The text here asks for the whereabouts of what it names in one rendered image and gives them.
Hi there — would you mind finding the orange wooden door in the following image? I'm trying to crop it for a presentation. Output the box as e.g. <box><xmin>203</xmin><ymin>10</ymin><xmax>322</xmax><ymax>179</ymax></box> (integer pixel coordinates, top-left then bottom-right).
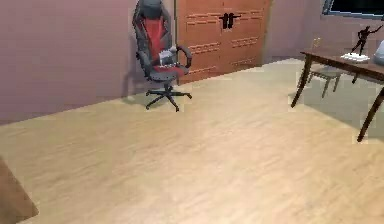
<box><xmin>175</xmin><ymin>0</ymin><xmax>272</xmax><ymax>85</ymax></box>

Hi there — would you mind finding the black and red office chair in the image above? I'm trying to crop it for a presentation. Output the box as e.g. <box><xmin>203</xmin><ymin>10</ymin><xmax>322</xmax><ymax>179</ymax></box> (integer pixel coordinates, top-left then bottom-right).
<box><xmin>131</xmin><ymin>0</ymin><xmax>194</xmax><ymax>113</ymax></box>

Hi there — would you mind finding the grey wooden chair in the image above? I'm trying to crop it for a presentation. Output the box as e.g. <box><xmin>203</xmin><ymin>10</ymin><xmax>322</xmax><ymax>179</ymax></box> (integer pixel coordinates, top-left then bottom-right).
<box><xmin>305</xmin><ymin>37</ymin><xmax>344</xmax><ymax>99</ymax></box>

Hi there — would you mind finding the dark brown wooden table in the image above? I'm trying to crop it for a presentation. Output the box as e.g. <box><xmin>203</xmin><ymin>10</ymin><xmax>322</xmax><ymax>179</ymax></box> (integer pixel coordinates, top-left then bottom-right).
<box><xmin>290</xmin><ymin>48</ymin><xmax>384</xmax><ymax>143</ymax></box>

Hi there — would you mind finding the black figure statuette white base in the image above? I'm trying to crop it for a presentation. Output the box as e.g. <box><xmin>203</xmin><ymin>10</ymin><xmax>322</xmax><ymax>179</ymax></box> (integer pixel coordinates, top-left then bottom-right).
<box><xmin>340</xmin><ymin>24</ymin><xmax>384</xmax><ymax>64</ymax></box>

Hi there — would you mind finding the dark window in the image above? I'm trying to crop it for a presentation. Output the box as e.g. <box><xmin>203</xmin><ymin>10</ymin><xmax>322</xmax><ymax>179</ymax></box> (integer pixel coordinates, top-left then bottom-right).
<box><xmin>321</xmin><ymin>0</ymin><xmax>384</xmax><ymax>18</ymax></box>

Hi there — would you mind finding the pale grey rounded object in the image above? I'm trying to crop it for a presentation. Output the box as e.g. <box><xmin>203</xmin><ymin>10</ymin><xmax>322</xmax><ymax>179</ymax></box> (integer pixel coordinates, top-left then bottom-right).
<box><xmin>372</xmin><ymin>39</ymin><xmax>384</xmax><ymax>66</ymax></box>

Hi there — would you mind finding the brown wooden furniture corner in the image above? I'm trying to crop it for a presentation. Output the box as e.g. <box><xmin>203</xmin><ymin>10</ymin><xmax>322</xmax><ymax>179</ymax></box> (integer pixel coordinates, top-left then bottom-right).
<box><xmin>0</xmin><ymin>159</ymin><xmax>40</xmax><ymax>224</ymax></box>

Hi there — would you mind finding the black door handle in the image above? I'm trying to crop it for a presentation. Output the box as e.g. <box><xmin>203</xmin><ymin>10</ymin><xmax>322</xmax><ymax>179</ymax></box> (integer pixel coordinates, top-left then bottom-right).
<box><xmin>228</xmin><ymin>12</ymin><xmax>242</xmax><ymax>30</ymax></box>
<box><xmin>218</xmin><ymin>13</ymin><xmax>230</xmax><ymax>30</ymax></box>

